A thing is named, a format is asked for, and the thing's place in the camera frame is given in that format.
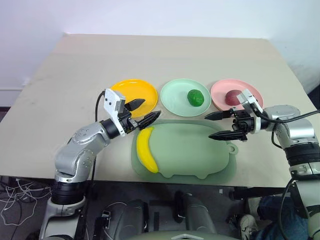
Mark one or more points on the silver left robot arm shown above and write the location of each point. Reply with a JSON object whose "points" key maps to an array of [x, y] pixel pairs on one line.
{"points": [[82, 140]]}

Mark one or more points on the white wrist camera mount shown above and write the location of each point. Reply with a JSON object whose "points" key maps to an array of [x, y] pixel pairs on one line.
{"points": [[111, 101], [246, 96]]}

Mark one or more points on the yellow plate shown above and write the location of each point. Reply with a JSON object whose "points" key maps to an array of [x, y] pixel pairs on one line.
{"points": [[140, 90]]}

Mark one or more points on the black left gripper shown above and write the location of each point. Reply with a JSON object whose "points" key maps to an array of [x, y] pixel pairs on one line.
{"points": [[126, 120]]}

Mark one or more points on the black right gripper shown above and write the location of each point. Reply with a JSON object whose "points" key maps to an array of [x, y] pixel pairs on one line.
{"points": [[243, 123]]}

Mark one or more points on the green pig-shaped silicone mat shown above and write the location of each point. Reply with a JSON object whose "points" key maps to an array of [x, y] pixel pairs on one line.
{"points": [[190, 150]]}

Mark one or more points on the yellow toy banana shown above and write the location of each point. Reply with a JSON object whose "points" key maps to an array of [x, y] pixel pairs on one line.
{"points": [[145, 150]]}

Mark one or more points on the pink plate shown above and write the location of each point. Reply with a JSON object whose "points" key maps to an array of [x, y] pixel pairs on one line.
{"points": [[222, 92]]}

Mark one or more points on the dark red toy fruit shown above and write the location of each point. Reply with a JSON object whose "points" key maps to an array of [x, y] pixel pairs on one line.
{"points": [[232, 98]]}

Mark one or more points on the white sneaker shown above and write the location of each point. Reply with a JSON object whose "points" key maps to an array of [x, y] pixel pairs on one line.
{"points": [[248, 225]]}

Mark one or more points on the dark rounded shape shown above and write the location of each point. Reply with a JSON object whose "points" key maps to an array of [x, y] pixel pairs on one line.
{"points": [[130, 217], [197, 215]]}

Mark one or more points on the blue jeans leg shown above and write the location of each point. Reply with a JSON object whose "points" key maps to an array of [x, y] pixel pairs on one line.
{"points": [[272, 215]]}

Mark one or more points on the green toy fruit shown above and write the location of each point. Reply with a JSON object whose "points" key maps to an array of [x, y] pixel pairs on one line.
{"points": [[195, 98]]}

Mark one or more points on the black table frame bar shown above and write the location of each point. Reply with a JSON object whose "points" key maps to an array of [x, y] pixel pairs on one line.
{"points": [[257, 193]]}

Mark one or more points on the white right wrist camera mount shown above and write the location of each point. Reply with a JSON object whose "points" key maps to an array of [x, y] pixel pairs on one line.
{"points": [[246, 96]]}

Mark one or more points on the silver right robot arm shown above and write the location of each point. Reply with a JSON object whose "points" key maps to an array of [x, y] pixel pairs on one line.
{"points": [[297, 127]]}

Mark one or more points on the green plate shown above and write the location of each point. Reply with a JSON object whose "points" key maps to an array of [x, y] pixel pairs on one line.
{"points": [[175, 95]]}

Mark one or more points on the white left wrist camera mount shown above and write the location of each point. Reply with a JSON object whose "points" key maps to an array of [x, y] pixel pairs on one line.
{"points": [[111, 101]]}

